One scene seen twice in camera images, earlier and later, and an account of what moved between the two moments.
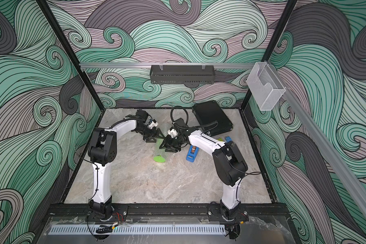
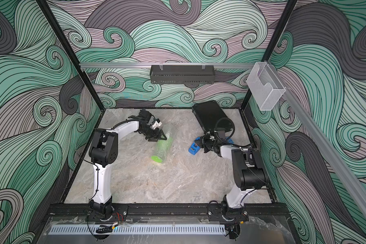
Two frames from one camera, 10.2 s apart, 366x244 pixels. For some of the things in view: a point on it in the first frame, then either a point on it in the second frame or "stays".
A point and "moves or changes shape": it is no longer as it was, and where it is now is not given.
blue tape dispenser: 192,153 moves or changes shape
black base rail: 165,211 stays
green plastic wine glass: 160,157 stays
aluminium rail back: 229,64 stays
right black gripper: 168,140 -> 204,139
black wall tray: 182,74 stays
